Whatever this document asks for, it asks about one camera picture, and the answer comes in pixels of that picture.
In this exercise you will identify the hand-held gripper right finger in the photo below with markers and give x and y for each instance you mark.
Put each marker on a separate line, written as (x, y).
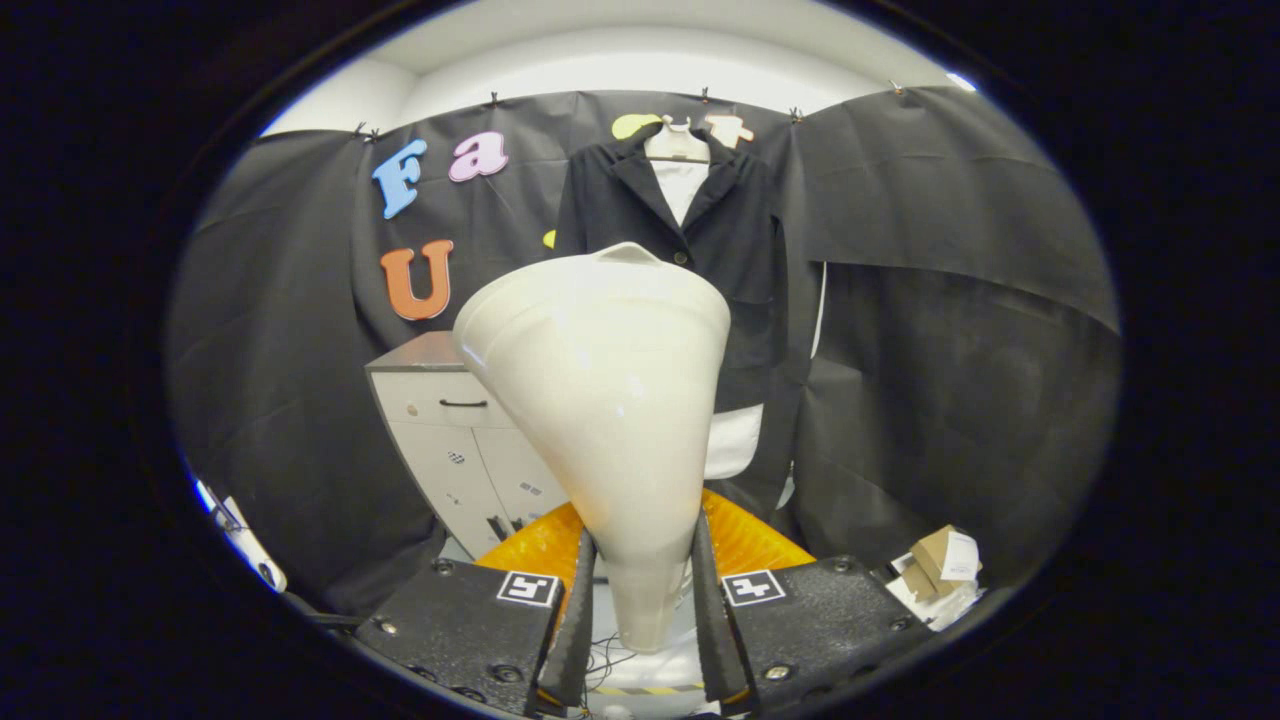
(710, 640)

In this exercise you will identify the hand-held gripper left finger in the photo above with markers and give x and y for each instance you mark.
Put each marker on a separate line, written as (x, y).
(578, 640)

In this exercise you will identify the white shirt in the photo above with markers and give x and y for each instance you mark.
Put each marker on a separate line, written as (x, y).
(735, 445)

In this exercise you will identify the white garment steamer head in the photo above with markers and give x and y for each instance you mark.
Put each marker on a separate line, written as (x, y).
(600, 400)

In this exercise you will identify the black blazer jacket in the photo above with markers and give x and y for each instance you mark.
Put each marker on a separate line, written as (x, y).
(740, 250)

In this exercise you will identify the cream clothes hanger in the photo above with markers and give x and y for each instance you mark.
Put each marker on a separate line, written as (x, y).
(678, 145)

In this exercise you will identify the grey cabinet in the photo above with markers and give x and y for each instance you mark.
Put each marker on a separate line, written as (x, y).
(440, 450)

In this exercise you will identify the white packaging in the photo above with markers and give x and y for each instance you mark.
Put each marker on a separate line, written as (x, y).
(945, 608)

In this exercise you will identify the small cardboard box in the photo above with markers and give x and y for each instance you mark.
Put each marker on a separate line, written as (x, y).
(935, 560)

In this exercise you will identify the black backdrop cloth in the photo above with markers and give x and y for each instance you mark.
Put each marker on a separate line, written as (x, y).
(950, 380)

